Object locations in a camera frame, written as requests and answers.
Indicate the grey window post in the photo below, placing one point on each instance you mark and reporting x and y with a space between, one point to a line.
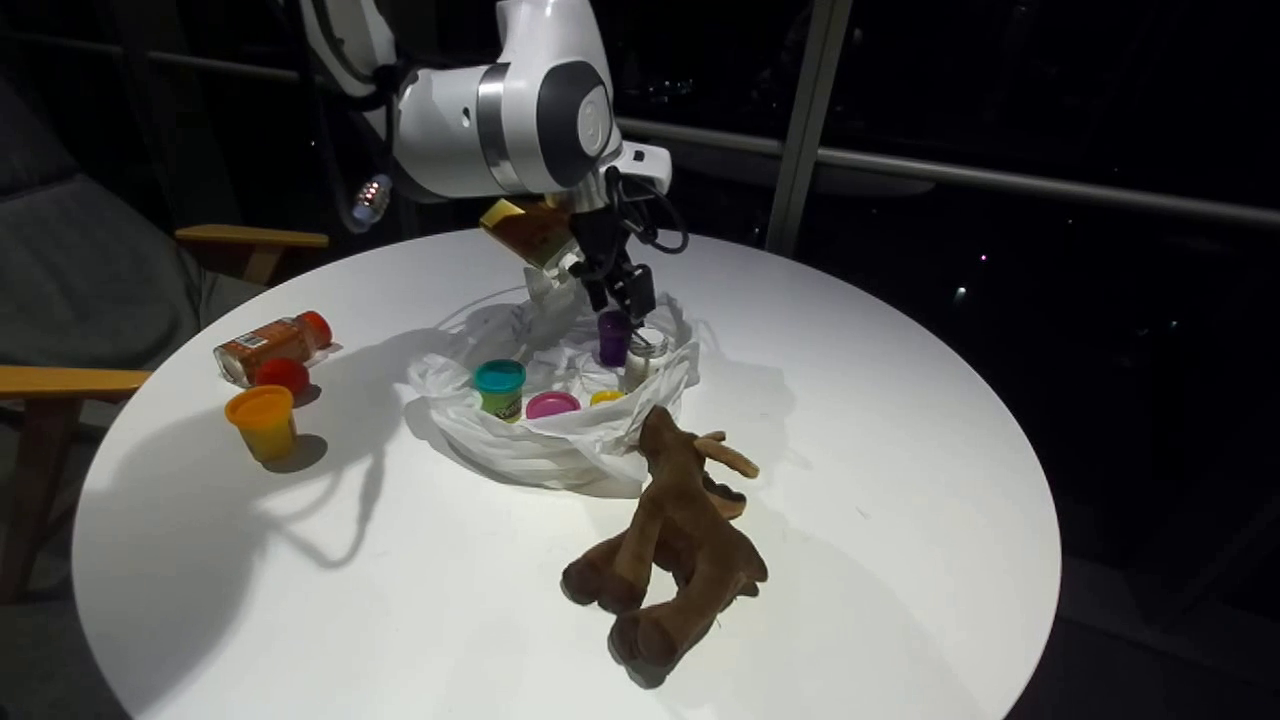
806 127

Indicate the grey horizontal window rail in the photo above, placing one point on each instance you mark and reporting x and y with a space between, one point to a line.
1000 182

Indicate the grey wooden armchair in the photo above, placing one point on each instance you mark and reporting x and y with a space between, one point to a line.
92 267

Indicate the brown plush moose toy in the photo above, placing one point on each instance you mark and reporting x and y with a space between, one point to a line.
675 545

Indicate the white lid glass jar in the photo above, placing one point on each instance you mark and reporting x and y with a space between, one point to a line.
655 348

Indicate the orange cap spice bottle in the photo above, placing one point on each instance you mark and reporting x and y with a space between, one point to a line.
275 340

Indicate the white plastic bag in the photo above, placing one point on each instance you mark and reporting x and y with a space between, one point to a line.
546 446

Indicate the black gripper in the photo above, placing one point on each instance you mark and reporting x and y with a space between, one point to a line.
606 244

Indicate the teal lid dough tub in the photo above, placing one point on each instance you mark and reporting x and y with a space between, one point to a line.
503 386

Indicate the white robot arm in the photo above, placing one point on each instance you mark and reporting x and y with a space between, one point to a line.
506 115

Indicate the orange lid dough tub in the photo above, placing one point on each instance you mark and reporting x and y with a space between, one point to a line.
263 421

